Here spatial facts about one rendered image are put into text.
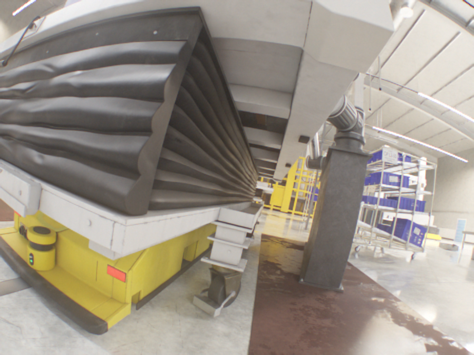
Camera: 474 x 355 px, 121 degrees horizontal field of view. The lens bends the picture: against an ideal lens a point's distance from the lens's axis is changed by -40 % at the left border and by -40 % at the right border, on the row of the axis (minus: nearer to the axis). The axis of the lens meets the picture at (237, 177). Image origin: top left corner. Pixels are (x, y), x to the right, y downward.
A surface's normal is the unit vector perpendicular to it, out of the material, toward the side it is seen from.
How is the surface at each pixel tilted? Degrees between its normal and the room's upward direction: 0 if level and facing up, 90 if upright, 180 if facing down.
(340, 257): 90
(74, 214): 90
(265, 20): 180
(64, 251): 90
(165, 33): 90
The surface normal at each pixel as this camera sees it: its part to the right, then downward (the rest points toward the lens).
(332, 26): -0.22, 0.97
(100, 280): -0.13, -0.10
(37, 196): 0.97, 0.21
